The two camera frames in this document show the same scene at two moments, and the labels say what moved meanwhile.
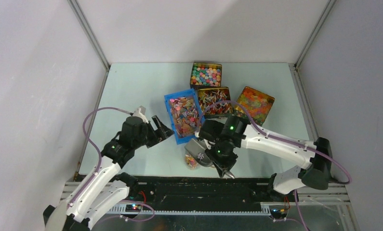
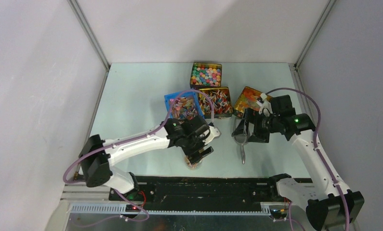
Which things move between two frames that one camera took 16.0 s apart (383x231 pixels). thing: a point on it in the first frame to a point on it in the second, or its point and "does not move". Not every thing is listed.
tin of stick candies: (207, 96) does not move
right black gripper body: (223, 156) to (264, 125)
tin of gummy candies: (257, 104) does not move
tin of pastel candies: (205, 75) does not move
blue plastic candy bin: (186, 115) does not move
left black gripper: (163, 131) to (196, 157)
